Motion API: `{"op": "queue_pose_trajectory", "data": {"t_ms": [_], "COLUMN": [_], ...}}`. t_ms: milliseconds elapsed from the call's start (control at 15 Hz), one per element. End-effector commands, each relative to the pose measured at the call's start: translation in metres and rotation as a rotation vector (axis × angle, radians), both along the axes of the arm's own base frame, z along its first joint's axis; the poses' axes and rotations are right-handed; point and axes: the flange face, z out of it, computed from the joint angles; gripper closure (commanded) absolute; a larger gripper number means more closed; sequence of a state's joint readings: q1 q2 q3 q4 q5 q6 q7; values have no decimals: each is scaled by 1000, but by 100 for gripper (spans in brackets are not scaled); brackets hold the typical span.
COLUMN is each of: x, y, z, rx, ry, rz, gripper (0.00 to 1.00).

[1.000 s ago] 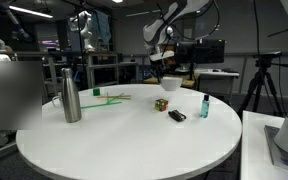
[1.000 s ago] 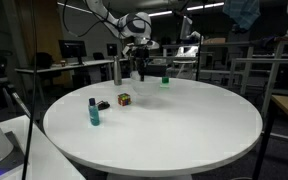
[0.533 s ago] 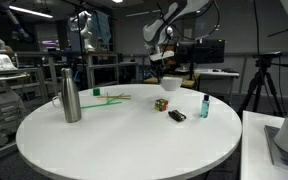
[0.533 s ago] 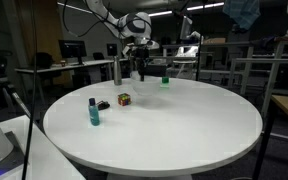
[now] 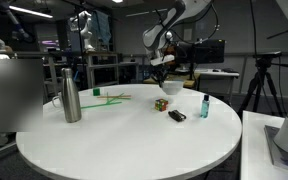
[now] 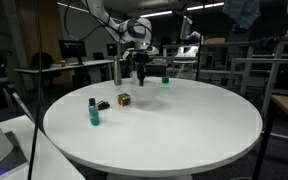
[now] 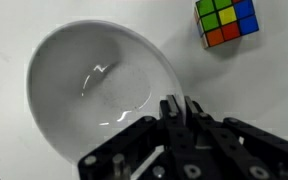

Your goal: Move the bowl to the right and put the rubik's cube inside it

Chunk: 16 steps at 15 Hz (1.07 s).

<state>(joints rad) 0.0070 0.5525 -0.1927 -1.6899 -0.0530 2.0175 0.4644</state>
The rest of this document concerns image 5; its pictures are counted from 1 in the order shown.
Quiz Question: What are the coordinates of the multicoloured rubik's cube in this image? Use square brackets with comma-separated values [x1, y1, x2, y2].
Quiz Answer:
[154, 98, 169, 112]

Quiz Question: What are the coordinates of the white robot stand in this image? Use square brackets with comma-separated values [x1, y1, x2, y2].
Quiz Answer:
[239, 109, 288, 180]

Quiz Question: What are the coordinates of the black hanging cable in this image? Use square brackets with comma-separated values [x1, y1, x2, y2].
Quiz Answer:
[249, 0, 256, 57]

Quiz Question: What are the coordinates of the stainless steel water bottle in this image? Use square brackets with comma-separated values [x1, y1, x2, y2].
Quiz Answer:
[61, 67, 83, 124]

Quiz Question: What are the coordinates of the ceiling light strip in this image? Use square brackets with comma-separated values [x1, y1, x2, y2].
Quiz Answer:
[0, 0, 54, 20]

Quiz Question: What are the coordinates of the wide black monitor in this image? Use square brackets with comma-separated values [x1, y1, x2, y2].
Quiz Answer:
[177, 38, 226, 65]

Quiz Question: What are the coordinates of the long green stick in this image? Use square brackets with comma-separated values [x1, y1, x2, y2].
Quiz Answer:
[80, 100, 123, 110]

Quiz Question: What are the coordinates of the black multitool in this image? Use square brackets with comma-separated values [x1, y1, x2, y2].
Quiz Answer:
[167, 109, 187, 123]

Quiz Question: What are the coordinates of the white desk under monitor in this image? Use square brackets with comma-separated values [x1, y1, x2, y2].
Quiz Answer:
[194, 68, 241, 101]

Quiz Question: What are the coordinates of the grey robot mounting plate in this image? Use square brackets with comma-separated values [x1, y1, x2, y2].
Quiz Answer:
[263, 124, 288, 175]

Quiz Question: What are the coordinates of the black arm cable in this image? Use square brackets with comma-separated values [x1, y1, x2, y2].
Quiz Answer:
[168, 0, 221, 45]

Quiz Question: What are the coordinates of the black tripod with camera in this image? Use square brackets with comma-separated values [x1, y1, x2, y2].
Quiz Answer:
[237, 50, 288, 118]

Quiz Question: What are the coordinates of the blue hanging cloth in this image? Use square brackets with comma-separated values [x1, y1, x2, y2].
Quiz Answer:
[91, 9, 112, 44]

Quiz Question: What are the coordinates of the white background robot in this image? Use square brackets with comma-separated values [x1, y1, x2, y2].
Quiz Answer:
[68, 9, 95, 53]

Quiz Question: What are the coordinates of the thin wooden stick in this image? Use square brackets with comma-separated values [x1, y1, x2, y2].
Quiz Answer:
[97, 95, 132, 99]

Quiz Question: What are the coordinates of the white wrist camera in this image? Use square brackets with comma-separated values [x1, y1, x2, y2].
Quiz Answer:
[150, 54, 176, 67]

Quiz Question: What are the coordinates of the white mug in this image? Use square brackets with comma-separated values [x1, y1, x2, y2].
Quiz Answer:
[51, 92, 65, 109]

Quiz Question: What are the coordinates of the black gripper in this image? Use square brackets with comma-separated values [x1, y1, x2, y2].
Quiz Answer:
[152, 62, 172, 87]

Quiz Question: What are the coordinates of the grey metal frame table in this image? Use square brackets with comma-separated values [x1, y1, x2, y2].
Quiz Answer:
[83, 50, 120, 90]

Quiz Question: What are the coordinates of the teal sanitizer bottle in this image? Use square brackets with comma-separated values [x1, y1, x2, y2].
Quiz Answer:
[200, 94, 211, 119]

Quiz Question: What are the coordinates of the white bowl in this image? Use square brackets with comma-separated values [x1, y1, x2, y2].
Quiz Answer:
[161, 79, 185, 96]

